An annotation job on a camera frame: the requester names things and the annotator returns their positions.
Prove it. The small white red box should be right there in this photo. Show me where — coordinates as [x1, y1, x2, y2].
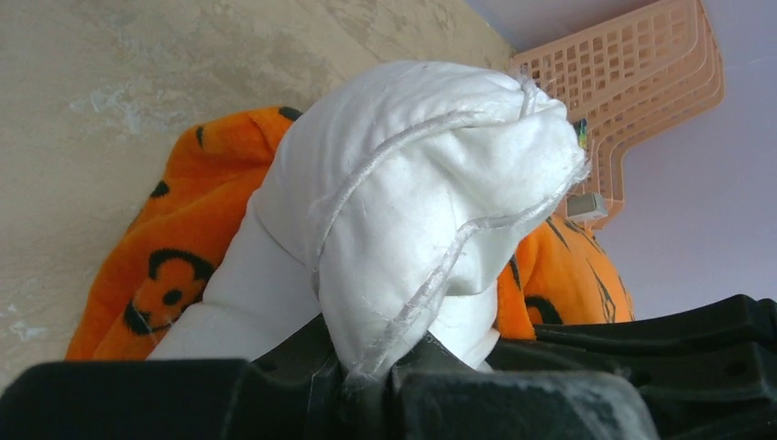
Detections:
[566, 192, 609, 223]

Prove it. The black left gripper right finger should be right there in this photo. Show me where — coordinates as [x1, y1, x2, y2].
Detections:
[388, 335, 659, 439]

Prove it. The orange patterned pillowcase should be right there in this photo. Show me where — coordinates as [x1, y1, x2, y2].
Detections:
[65, 106, 634, 360]

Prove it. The white pillow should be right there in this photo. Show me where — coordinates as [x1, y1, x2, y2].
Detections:
[151, 61, 588, 383]

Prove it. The set of coloured markers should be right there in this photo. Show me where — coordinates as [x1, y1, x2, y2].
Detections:
[573, 118, 588, 150]

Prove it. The pink desk file organizer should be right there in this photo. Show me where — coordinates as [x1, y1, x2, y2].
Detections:
[511, 0, 726, 230]

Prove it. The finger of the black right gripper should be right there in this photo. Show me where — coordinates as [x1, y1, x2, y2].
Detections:
[487, 294, 776, 439]

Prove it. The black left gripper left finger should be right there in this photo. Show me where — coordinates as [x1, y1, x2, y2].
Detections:
[1, 317, 346, 439]

